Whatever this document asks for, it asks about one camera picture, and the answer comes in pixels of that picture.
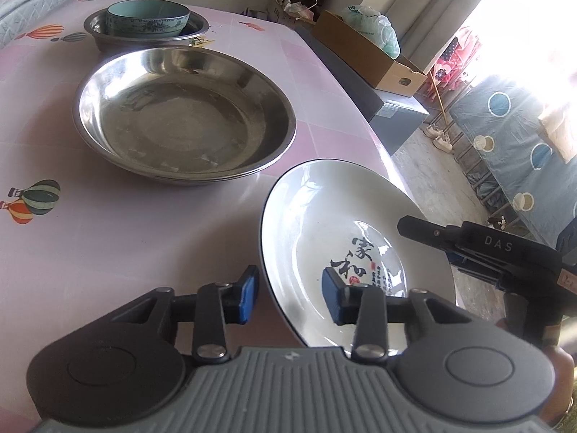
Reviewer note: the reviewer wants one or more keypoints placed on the brown paper bag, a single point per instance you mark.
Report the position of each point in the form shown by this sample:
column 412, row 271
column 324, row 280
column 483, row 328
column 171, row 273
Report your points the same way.
column 279, row 9

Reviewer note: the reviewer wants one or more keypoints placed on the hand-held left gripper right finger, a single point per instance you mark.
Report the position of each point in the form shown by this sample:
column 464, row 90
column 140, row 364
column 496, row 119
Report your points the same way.
column 331, row 297

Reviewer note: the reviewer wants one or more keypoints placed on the quilted white mattress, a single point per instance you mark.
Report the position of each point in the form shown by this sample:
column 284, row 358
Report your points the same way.
column 18, row 18

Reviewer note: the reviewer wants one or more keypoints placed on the teal patterned ceramic bowl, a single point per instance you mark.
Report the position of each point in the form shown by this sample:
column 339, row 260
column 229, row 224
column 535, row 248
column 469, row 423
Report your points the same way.
column 148, row 27

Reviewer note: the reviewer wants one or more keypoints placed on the person's right hand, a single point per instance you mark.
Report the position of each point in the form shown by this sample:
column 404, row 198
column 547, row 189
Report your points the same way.
column 565, row 383

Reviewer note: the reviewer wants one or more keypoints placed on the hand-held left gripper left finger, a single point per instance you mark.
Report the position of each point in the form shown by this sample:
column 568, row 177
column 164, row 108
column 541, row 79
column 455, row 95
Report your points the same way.
column 249, row 295

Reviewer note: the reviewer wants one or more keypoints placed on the blue dotted blanket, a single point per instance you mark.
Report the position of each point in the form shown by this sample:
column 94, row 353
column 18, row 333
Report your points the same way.
column 509, row 144

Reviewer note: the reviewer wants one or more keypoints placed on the red floral cloth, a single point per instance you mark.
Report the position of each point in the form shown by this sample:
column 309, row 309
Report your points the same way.
column 455, row 63

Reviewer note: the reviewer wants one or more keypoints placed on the pale green plastic bag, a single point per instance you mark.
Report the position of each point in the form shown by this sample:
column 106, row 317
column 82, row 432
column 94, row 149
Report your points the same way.
column 374, row 31

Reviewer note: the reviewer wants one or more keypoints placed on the white curtain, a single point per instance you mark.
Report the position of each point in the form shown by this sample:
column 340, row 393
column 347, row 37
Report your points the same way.
column 405, row 0

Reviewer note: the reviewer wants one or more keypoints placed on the brown cardboard box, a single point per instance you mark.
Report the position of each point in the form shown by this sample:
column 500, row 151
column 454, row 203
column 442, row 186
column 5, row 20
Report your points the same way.
column 360, row 58

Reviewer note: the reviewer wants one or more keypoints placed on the large grey box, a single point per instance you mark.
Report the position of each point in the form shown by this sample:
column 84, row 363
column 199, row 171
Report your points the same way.
column 392, row 117

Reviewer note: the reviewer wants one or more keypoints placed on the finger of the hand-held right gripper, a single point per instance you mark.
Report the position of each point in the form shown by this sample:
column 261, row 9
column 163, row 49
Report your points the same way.
column 423, row 230
column 478, row 268

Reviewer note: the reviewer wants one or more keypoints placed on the small printed packet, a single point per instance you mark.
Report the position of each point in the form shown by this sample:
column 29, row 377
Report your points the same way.
column 200, row 42

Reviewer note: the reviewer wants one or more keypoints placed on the wooden broom stick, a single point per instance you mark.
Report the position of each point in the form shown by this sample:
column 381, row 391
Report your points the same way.
column 439, row 99

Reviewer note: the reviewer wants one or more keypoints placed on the white shoe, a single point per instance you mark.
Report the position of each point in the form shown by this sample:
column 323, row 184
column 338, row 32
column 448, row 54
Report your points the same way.
column 432, row 131
column 442, row 143

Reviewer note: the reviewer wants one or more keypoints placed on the small stainless steel bowl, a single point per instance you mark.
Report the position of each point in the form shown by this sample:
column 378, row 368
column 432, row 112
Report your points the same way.
column 144, row 45

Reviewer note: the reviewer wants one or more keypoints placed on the white printed ceramic plate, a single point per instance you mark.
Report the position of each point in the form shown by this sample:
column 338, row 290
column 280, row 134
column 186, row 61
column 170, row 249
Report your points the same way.
column 315, row 216

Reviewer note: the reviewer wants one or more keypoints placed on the large stainless steel basin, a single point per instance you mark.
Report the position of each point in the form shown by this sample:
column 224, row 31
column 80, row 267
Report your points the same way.
column 180, row 112

